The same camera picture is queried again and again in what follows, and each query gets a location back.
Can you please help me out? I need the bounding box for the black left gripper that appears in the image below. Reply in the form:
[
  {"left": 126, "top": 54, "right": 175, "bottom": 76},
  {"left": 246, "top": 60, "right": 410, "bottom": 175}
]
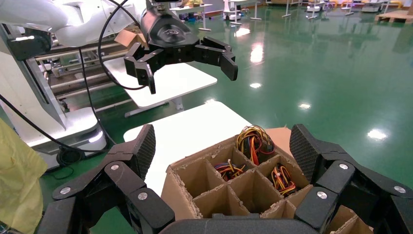
[{"left": 124, "top": 6, "right": 239, "bottom": 95}]

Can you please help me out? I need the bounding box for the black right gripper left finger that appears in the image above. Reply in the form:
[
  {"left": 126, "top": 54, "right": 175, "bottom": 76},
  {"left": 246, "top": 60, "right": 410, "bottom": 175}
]
[{"left": 37, "top": 124, "right": 175, "bottom": 234}]

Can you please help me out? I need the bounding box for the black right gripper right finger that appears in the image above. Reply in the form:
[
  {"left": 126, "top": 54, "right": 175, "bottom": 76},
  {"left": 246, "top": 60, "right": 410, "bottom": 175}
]
[{"left": 288, "top": 124, "right": 413, "bottom": 234}]

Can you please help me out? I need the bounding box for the silver power supply with wires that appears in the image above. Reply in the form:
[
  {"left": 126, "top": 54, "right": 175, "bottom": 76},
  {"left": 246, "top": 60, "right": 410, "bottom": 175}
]
[
  {"left": 270, "top": 164, "right": 298, "bottom": 197},
  {"left": 236, "top": 125, "right": 277, "bottom": 166}
]

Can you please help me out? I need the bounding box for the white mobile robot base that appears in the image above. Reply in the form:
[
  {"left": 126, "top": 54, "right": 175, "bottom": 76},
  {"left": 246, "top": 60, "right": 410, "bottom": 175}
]
[{"left": 223, "top": 0, "right": 246, "bottom": 26}]

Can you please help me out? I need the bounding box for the cardboard box with dividers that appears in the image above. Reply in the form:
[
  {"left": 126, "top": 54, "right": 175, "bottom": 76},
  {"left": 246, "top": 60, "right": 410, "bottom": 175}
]
[{"left": 160, "top": 127, "right": 375, "bottom": 234}]

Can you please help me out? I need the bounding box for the white rectangular table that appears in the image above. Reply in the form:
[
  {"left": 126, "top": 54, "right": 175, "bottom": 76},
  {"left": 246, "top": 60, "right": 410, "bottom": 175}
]
[{"left": 103, "top": 57, "right": 218, "bottom": 118}]

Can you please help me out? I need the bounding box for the open brown carton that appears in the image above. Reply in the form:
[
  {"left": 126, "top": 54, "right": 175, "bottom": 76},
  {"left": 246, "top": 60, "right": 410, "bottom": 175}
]
[{"left": 114, "top": 29, "right": 149, "bottom": 50}]

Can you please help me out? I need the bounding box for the white robot torso and base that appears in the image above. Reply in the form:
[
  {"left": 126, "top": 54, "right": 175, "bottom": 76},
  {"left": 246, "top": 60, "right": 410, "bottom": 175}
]
[{"left": 0, "top": 24, "right": 108, "bottom": 169}]

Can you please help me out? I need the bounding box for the metal pipe rack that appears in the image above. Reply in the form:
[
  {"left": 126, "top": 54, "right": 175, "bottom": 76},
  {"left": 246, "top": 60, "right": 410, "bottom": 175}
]
[{"left": 34, "top": 40, "right": 133, "bottom": 113}]

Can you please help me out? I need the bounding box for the wooden pallet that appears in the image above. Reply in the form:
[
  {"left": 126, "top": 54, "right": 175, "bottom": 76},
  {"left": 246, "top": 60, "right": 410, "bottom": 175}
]
[{"left": 375, "top": 9, "right": 413, "bottom": 24}]

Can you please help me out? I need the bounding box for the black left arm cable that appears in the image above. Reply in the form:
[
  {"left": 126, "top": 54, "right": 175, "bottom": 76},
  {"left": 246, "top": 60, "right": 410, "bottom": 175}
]
[{"left": 97, "top": 0, "right": 148, "bottom": 91}]

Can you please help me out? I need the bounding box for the thin black cable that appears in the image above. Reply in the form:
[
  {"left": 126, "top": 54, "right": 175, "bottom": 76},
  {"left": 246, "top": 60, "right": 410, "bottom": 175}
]
[
  {"left": 0, "top": 94, "right": 109, "bottom": 155},
  {"left": 78, "top": 48, "right": 118, "bottom": 148}
]

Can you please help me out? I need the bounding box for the coloured wires front box cell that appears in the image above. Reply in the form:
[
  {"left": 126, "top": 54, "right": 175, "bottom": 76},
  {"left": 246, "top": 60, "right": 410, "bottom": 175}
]
[{"left": 213, "top": 159, "right": 247, "bottom": 182}]

